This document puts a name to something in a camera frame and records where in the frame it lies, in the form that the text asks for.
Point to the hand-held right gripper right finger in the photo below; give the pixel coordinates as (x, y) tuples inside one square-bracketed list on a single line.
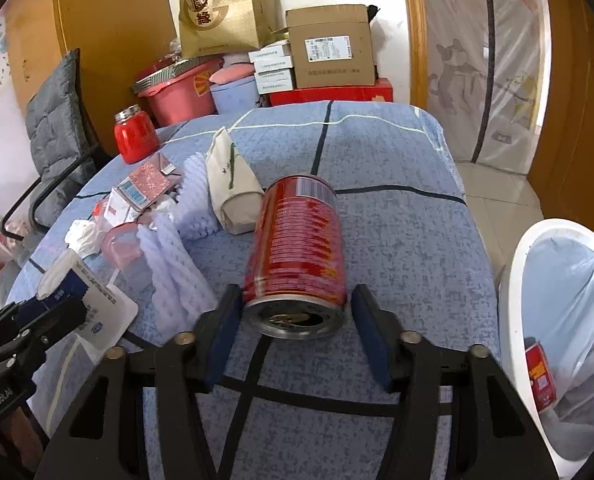
[(372, 342)]

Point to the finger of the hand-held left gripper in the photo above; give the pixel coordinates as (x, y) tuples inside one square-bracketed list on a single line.
[(24, 307), (52, 322)]

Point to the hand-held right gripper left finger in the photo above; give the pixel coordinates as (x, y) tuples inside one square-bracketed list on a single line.
[(222, 342)]

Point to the white blue packet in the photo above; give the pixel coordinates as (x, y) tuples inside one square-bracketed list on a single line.
[(102, 305)]

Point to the long white foam net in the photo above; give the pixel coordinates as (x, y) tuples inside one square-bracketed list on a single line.
[(177, 280)]

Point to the white tissue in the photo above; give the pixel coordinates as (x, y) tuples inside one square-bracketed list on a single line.
[(84, 237)]

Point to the clear plastic cup red lid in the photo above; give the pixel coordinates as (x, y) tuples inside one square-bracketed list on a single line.
[(122, 250)]

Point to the red drink can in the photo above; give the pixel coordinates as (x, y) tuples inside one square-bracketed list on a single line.
[(297, 250)]

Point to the white trash bin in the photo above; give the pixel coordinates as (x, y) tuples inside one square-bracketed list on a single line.
[(514, 310)]

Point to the pink printed carton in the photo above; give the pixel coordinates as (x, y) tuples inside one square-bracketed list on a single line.
[(149, 180)]

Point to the blue checked bed sheet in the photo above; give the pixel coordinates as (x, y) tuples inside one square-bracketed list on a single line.
[(402, 240)]

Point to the small white red box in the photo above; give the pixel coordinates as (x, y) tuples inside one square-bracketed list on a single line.
[(114, 210)]

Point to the short white foam net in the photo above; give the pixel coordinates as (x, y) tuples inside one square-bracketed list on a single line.
[(197, 210)]

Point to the beige paper packet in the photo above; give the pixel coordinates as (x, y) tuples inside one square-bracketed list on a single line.
[(237, 195)]

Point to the grey cushioned chair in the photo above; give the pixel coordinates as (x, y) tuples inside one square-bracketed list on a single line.
[(54, 125)]

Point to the red jar silver lid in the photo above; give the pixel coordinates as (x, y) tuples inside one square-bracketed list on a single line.
[(134, 137)]

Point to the clear bin liner bag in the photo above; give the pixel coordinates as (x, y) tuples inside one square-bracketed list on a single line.
[(567, 285)]

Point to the white container pink lid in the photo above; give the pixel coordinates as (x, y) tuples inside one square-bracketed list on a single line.
[(232, 99)]

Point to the pink plastic basin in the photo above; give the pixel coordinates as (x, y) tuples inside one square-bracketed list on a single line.
[(177, 100)]

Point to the flat red box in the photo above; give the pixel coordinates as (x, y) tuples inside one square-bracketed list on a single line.
[(337, 94)]

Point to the pink bucket lid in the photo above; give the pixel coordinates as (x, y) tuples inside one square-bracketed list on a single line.
[(232, 74)]

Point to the striped tray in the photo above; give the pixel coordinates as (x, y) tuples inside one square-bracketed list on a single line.
[(162, 76)]

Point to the brown cardboard box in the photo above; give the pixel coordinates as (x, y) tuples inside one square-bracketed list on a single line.
[(327, 67)]

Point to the wooden wardrobe door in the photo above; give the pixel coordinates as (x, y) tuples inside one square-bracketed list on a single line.
[(112, 25)]

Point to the mesh door curtain cat print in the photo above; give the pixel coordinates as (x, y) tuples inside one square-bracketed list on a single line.
[(477, 60)]

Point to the wooden room door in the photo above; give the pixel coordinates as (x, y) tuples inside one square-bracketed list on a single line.
[(572, 110)]

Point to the gold paper bag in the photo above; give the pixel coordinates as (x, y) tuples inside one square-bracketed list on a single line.
[(227, 25)]

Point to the black chair frame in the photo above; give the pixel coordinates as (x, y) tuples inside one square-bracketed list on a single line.
[(64, 176)]

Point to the wooden door frame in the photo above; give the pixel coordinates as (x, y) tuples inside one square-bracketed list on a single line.
[(417, 35)]

